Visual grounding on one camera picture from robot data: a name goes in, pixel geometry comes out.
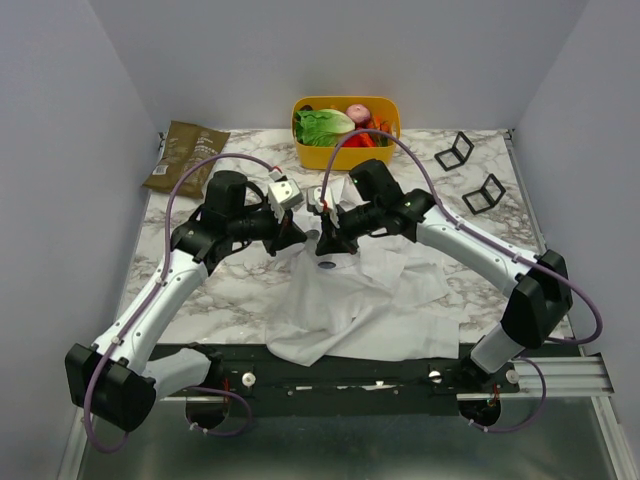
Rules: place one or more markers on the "yellow plastic bin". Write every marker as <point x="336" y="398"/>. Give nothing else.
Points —
<point x="347" y="158"/>

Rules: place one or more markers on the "near black folding stand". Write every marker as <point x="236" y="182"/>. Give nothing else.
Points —
<point x="486" y="197"/>

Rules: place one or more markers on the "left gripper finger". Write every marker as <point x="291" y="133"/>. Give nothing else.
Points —
<point x="289" y="234"/>
<point x="273" y="246"/>

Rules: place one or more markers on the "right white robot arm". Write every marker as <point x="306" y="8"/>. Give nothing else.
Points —
<point x="534" y="285"/>

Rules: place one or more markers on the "white shirt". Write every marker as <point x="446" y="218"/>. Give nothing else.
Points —
<point x="373" y="305"/>

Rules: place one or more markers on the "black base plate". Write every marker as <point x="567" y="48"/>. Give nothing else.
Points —
<point x="252" y="380"/>

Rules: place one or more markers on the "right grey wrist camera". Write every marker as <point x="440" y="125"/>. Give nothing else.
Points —
<point x="320" y="201"/>

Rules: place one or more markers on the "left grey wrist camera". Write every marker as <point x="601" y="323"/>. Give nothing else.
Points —
<point x="283" y="193"/>

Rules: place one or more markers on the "red onion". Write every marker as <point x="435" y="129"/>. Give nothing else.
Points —
<point x="359" y="114"/>

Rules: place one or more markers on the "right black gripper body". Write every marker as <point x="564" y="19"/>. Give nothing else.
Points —
<point x="330" y="232"/>

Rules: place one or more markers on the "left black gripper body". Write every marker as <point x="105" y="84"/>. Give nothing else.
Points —
<point x="254" y="225"/>

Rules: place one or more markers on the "green lettuce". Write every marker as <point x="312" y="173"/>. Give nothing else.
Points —
<point x="321" y="128"/>

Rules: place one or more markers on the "black folding stand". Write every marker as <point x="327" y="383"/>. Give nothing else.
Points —
<point x="486" y="197"/>
<point x="457" y="154"/>

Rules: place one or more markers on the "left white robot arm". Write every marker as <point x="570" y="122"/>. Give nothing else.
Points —
<point x="115" y="378"/>

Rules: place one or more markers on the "far black folding stand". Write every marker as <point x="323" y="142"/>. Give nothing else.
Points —
<point x="457" y="154"/>

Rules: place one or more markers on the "red pepper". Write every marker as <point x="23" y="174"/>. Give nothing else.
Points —
<point x="360" y="138"/>

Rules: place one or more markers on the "brown snack bag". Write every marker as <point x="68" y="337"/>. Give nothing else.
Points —
<point x="184" y="146"/>

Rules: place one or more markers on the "orange carrot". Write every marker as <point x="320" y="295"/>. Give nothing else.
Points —
<point x="379" y="124"/>

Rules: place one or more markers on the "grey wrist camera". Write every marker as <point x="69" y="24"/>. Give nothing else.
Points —
<point x="283" y="193"/>
<point x="320" y="201"/>

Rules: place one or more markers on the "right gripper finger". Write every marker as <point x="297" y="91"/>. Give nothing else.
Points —
<point x="351" y="243"/>
<point x="330" y="240"/>

